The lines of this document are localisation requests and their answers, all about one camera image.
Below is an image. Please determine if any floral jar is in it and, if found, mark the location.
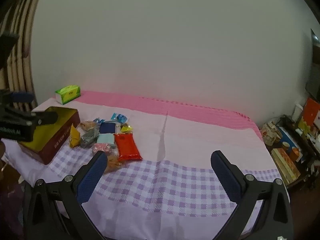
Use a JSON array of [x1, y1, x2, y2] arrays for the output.
[[260, 121, 282, 145]]

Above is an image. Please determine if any gold metal tray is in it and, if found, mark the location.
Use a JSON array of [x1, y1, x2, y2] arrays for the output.
[[19, 106, 81, 165]]

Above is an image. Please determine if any pink patterned packet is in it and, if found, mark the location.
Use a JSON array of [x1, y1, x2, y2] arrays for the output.
[[92, 142, 113, 155]]

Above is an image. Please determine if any clear peanut packet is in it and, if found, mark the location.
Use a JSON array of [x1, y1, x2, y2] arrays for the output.
[[104, 152, 127, 174]]

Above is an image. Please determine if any brown snack packet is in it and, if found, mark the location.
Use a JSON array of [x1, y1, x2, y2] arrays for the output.
[[80, 121, 97, 132]]

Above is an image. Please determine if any orange patterned flat box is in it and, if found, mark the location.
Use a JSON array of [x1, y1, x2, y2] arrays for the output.
[[271, 148, 300, 184]]

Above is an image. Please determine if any dark blue packet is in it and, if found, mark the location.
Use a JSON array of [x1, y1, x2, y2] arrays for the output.
[[99, 122, 116, 134]]

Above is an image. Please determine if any yellow snack packet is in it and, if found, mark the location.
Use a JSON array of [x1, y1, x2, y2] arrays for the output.
[[69, 124, 81, 148]]

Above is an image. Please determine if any grey snack packet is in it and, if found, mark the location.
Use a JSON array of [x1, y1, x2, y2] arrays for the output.
[[80, 127, 100, 148]]

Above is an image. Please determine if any red snack packet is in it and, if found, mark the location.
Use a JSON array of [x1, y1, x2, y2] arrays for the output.
[[114, 133, 142, 162]]

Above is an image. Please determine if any dark panel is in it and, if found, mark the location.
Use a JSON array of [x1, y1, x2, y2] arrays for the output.
[[305, 29, 320, 103]]

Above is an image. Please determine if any light blue packet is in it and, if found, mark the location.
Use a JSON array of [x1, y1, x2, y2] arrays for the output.
[[96, 133, 117, 148]]

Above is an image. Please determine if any blue box with cup picture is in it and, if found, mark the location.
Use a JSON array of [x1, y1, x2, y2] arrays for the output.
[[276, 126, 302, 162]]

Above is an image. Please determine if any red box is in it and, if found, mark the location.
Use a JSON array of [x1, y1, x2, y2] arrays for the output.
[[302, 97, 320, 127]]

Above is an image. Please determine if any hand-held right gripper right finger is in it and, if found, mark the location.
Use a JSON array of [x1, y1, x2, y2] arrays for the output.
[[210, 150, 294, 240]]

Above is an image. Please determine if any green tissue box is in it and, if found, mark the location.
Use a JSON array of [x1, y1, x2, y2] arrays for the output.
[[54, 85, 81, 105]]

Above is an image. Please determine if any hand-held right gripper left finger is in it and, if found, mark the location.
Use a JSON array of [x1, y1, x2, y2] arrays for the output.
[[24, 151, 108, 240]]

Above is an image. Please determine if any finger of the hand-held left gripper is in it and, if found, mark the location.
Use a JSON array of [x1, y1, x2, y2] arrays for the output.
[[0, 89, 34, 104], [0, 104, 58, 126]]

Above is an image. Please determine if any dark side table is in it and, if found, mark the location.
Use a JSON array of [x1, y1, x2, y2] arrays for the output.
[[260, 115, 320, 189]]

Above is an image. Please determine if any patterned beige curtain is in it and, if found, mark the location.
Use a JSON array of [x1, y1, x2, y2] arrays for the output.
[[0, 0, 40, 108]]

